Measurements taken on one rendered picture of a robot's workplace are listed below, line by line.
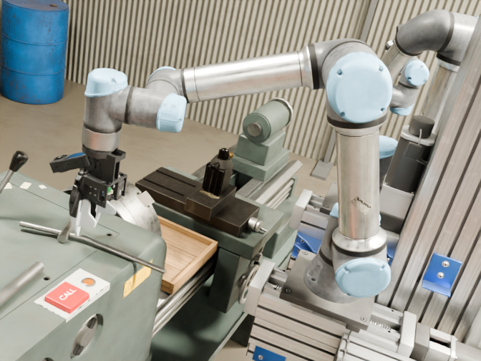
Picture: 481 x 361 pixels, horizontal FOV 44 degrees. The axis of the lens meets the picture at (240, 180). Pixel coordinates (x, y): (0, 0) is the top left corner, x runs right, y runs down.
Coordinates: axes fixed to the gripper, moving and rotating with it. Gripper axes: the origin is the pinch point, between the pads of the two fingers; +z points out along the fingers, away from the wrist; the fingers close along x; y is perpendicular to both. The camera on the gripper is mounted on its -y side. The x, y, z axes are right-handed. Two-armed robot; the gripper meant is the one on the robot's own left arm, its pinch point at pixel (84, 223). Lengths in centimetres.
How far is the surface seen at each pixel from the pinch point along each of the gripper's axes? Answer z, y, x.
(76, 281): 3.7, 8.4, -12.7
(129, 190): 6.4, -6.8, 28.7
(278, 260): 75, 15, 129
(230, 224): 33, 7, 74
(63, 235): 1.7, -1.9, -4.4
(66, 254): 3.8, 1.2, -7.1
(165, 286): 41, 3, 40
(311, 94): 75, -51, 369
